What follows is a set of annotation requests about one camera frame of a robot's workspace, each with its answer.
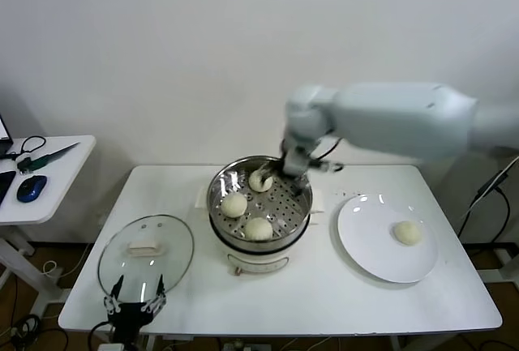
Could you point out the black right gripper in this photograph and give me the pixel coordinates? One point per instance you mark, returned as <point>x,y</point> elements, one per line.
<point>294,162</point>

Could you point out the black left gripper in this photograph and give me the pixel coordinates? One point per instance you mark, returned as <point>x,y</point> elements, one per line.
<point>129,313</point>

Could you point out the white steamed baozi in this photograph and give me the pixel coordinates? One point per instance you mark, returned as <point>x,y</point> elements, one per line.
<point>258,228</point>
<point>234,205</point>
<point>257,182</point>
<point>406,232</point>

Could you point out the round glass pot lid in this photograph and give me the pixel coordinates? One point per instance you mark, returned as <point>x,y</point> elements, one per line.
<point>170,237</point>

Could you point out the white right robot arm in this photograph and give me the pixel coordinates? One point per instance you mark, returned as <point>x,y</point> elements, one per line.
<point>405,120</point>

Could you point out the perforated steel steamer basket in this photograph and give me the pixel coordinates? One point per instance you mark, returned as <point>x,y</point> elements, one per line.
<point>296,213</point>

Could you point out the white electric cooker base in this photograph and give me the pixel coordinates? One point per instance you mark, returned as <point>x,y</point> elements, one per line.
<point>255,264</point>

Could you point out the white oval plate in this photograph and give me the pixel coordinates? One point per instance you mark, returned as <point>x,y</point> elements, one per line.
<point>365,221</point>

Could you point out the white floor power strip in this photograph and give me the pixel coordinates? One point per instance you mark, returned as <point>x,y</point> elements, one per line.
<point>239,345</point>

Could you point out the white side table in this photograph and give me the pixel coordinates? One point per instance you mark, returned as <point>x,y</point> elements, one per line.
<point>61,189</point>

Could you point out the blue black computer mouse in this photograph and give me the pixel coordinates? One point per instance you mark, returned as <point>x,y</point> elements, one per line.
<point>31,188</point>

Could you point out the black phone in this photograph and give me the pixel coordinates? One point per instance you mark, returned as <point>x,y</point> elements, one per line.
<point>5,187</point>

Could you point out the black laptop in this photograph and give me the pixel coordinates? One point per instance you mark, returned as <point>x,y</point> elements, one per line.
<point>3,130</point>

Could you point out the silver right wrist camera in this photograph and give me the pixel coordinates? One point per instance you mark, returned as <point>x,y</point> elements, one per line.
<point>326,165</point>

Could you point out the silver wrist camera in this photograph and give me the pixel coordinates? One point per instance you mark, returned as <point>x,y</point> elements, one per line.
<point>326,165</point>
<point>109,347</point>

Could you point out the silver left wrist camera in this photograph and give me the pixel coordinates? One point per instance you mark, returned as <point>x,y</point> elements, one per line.
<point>109,347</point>

